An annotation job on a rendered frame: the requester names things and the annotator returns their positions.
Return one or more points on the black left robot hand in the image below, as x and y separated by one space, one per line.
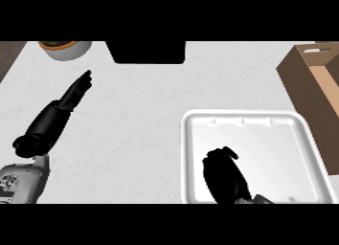
51 122

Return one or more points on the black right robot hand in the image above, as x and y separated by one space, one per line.
225 177

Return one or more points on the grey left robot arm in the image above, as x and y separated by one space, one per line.
15 183

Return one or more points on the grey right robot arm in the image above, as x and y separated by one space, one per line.
259 199

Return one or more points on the white plastic tray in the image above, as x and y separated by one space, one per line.
254 153

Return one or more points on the brown cardboard box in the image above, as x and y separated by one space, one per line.
321 102

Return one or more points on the dark wooden panel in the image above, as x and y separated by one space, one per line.
0 63

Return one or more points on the white plant pot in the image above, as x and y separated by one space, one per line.
65 49

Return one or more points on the black appliance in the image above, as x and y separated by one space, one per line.
146 51

